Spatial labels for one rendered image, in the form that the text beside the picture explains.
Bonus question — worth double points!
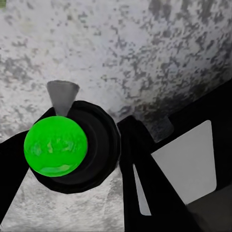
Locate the insectifuge atomizer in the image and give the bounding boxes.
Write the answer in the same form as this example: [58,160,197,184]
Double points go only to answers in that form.
[24,80,121,195]

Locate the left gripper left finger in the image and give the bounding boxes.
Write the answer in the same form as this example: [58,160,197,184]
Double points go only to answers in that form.
[0,131,31,224]

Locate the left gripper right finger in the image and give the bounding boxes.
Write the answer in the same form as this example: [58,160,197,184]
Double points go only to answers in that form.
[121,129,203,232]

